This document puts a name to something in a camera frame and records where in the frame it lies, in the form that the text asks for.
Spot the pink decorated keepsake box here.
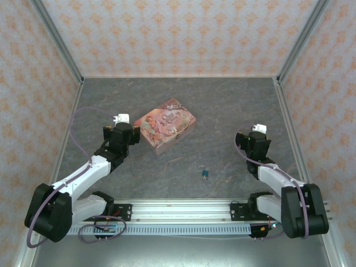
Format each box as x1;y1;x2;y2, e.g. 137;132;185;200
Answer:
133;98;197;156

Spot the grey metal panel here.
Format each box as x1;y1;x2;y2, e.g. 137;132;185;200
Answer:
29;235;332;267

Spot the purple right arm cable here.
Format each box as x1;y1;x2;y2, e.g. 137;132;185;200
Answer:
234;125;310;240

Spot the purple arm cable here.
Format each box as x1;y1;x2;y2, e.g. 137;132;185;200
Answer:
234;125;310;240
26;107;127;248

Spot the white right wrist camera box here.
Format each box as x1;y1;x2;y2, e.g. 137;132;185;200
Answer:
250;123;268;135

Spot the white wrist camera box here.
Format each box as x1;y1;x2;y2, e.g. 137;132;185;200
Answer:
112;112;131;124
250;123;268;135

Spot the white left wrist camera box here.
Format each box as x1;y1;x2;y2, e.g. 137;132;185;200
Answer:
112;112;131;124

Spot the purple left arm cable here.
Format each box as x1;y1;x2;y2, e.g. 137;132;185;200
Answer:
26;107;127;248

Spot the aluminium table side rail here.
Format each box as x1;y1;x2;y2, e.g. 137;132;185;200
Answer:
50;79;85;186
273;77;330;220

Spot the wide aluminium base rail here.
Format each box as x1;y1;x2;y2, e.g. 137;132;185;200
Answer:
69;198;334;224

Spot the grey slotted cable duct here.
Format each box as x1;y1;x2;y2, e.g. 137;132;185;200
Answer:
67;224;253;236

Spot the aluminium frame post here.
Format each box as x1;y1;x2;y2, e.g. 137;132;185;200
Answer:
29;0;85;85
277;0;332;85

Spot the lower aluminium frame leg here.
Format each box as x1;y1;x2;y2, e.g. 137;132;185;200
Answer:
318;222;346;267
13;226;43;267

